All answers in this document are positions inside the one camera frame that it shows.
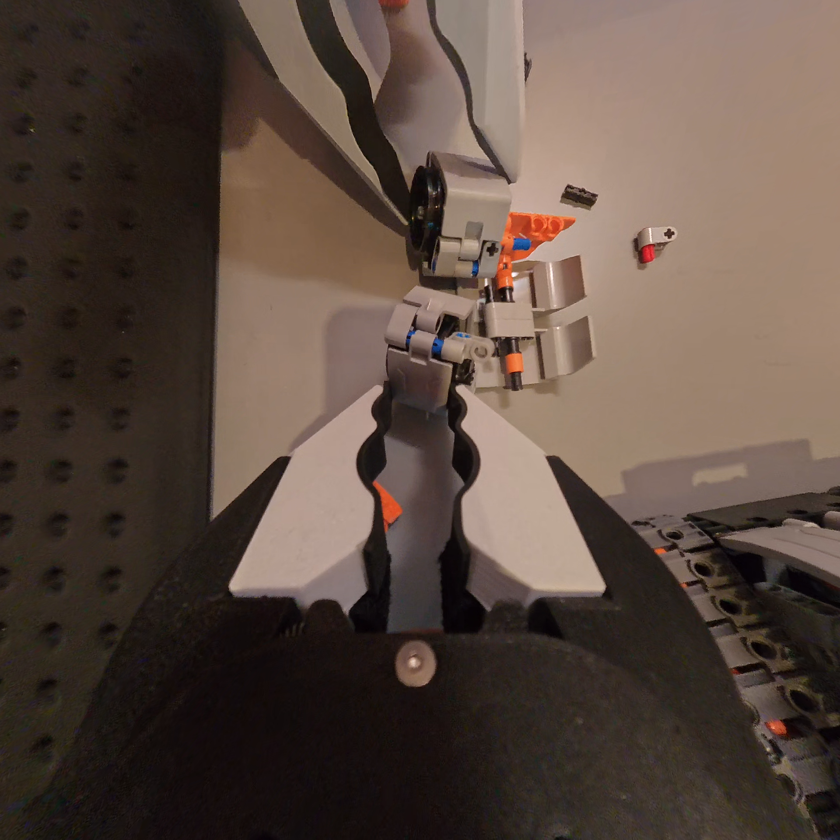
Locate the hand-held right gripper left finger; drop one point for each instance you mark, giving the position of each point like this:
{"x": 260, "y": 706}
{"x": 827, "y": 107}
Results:
{"x": 308, "y": 525}

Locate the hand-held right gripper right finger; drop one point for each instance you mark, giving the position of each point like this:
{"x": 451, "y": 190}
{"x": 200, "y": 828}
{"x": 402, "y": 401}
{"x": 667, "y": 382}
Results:
{"x": 525, "y": 525}

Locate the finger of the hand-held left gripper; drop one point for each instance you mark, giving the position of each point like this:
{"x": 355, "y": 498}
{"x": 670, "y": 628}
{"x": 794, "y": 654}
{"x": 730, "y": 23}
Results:
{"x": 492, "y": 65}
{"x": 295, "y": 52}

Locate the grey orange brick wheel assembly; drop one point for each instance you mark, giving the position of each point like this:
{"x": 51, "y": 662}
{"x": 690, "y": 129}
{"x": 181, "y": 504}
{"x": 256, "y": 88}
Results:
{"x": 472, "y": 197}

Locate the small grey brick hinge assembly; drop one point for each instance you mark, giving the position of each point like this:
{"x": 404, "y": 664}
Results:
{"x": 420, "y": 377}

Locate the orange curved brick piece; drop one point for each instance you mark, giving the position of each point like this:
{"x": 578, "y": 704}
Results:
{"x": 387, "y": 505}

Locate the small black brick pin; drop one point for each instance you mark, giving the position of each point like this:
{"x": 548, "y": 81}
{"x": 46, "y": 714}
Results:
{"x": 580, "y": 195}

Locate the small grey connector red pin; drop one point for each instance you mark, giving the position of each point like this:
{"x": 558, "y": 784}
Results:
{"x": 653, "y": 239}

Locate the grey orange tracked brick robot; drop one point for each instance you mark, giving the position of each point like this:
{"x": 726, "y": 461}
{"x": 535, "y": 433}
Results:
{"x": 754, "y": 623}

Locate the black dimpled cushion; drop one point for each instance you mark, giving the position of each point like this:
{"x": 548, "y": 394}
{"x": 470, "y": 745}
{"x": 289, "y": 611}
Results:
{"x": 98, "y": 328}

